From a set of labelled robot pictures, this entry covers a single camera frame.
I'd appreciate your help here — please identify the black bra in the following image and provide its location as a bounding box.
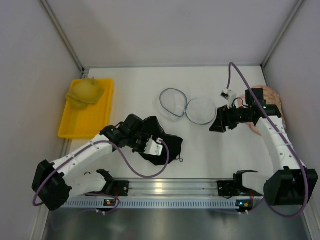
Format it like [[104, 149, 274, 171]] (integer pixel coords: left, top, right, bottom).
[[138, 115, 185, 166]]

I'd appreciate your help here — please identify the white mesh laundry bag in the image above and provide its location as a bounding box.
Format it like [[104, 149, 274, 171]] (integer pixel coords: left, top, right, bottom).
[[157, 88, 217, 126]]

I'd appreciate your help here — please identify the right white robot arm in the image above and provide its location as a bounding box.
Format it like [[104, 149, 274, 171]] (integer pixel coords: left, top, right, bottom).
[[209, 88, 318, 206]]

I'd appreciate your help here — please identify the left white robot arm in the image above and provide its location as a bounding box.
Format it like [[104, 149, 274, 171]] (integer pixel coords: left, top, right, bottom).
[[31, 114, 149, 211]]

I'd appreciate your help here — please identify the pink patterned bra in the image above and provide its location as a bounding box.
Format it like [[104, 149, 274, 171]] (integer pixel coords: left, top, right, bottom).
[[236, 85, 286, 136]]

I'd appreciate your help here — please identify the yellow bra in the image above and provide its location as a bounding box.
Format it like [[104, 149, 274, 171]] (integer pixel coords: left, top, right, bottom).
[[65, 77, 104, 110]]

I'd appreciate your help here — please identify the yellow plastic tray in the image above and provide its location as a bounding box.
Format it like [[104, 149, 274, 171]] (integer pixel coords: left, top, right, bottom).
[[58, 78, 114, 140]]

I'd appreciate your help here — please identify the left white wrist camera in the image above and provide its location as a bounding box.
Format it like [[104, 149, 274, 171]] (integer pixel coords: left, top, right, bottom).
[[143, 138, 164, 157]]

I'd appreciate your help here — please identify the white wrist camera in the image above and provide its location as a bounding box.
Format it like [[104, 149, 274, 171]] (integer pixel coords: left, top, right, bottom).
[[143, 138, 164, 157], [220, 88, 237, 100]]

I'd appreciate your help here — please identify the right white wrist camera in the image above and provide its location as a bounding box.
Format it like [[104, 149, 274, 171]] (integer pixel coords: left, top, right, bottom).
[[220, 88, 237, 100]]

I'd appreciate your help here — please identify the aluminium mounting rail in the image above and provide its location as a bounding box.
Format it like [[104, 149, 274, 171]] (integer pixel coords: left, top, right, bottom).
[[110, 178, 262, 199]]

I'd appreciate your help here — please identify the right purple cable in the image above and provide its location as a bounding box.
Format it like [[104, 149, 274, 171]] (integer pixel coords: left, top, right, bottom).
[[226, 62, 310, 220]]

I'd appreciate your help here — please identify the perforated cable duct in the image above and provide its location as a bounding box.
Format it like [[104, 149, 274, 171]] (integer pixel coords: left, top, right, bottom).
[[62, 197, 252, 210]]

